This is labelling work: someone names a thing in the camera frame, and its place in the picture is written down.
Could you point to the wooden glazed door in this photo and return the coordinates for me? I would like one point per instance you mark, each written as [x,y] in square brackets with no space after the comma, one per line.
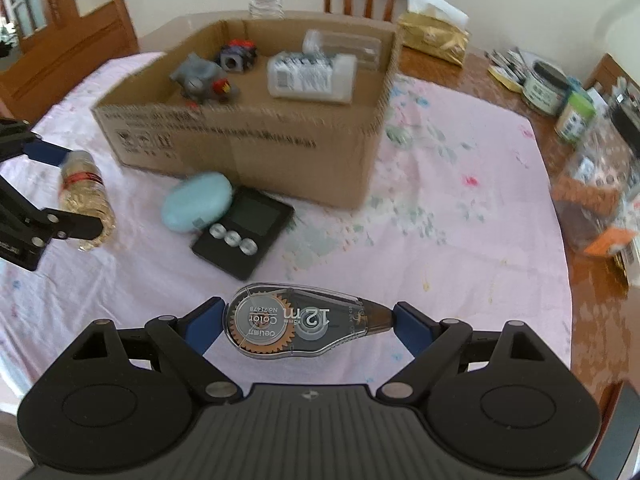
[35,0]

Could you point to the clear snack bag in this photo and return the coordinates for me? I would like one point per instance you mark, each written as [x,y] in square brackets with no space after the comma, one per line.
[592,195]

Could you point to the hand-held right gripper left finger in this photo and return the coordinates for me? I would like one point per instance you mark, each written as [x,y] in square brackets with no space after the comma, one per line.
[205,325]

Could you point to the pink floral tablecloth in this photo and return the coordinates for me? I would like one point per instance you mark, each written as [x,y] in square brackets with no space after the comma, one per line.
[450,240]

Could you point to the cardboard box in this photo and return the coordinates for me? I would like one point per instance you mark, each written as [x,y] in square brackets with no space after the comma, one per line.
[300,170]

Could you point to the green white box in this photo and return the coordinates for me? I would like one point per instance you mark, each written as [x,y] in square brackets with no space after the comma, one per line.
[305,77]

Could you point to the orange white box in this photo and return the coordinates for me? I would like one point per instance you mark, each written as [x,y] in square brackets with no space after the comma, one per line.
[612,242]

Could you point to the black digital scale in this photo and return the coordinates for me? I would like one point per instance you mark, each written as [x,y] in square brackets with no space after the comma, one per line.
[250,220]

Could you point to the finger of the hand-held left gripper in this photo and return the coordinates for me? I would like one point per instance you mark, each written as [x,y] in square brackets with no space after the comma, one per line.
[47,152]
[75,225]

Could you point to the small white box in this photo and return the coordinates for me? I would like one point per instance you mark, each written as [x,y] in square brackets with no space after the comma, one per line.
[629,265]

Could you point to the gold tissue pack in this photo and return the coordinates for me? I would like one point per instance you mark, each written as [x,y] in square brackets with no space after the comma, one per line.
[432,40]

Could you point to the dark lidded glass jar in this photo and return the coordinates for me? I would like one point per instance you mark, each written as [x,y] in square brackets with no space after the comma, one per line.
[545,87]

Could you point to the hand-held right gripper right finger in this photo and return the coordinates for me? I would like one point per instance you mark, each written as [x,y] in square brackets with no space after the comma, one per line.
[415,327]

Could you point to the small bottle with gold contents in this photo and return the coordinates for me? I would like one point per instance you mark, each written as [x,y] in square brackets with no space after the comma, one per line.
[85,195]

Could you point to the light blue case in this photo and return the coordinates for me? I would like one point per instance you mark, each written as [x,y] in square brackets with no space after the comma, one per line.
[195,202]

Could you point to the grey toy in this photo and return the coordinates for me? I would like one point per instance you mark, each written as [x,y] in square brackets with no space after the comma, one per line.
[195,77]

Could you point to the pile of papers and pens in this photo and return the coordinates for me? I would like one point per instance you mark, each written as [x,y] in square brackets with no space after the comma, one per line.
[507,72]

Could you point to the green lidded jar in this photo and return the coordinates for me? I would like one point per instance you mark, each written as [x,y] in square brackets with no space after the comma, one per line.
[575,117]

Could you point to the correction tape dispenser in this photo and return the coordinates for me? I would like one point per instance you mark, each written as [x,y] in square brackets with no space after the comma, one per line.
[305,320]

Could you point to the clear plastic jar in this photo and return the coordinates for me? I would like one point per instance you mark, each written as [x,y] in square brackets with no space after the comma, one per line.
[350,42]

